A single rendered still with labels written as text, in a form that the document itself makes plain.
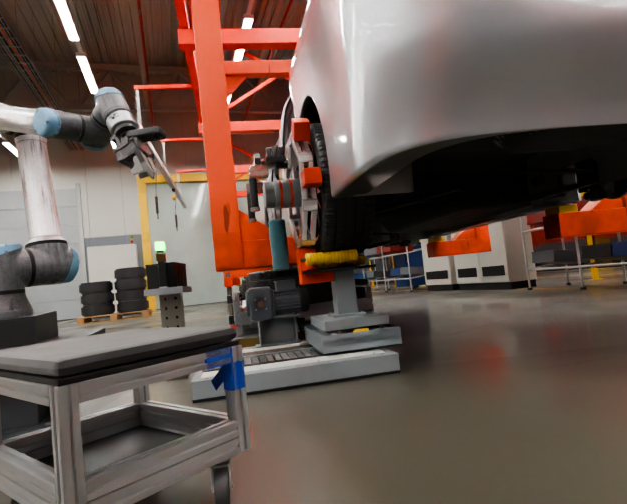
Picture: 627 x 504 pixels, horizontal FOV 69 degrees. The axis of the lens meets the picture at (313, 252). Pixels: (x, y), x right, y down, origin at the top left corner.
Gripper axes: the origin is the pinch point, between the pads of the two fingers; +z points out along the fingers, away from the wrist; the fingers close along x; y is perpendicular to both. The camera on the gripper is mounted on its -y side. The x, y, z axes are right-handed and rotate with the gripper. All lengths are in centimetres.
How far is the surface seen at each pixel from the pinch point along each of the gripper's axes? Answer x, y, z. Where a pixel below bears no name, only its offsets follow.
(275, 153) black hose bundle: -64, -31, -21
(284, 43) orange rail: -328, -91, -302
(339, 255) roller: -88, -30, 28
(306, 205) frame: -67, -31, 7
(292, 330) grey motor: -135, 18, 36
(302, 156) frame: -63, -41, -12
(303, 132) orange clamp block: -67, -47, -24
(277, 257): -97, -2, 8
